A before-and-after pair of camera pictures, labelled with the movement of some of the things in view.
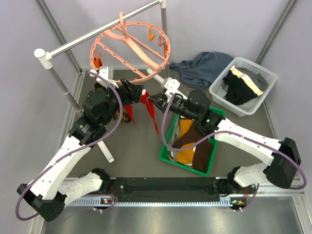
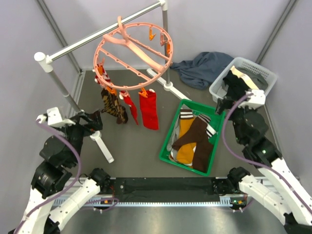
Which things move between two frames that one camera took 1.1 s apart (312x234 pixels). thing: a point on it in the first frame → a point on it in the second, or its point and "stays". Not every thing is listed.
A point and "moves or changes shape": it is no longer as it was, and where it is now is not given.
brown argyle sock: (97, 86) moves or changes shape
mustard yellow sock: (185, 156) stays
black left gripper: (130, 93) → (95, 119)
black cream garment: (240, 88) stays
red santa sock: (143, 99) moves or changes shape
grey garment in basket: (258, 79) stays
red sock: (129, 109) moves or changes shape
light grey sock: (174, 136) stays
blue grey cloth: (199, 71) stays
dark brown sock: (203, 152) stays
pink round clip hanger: (130, 52) moves or changes shape
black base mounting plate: (165, 187) stays
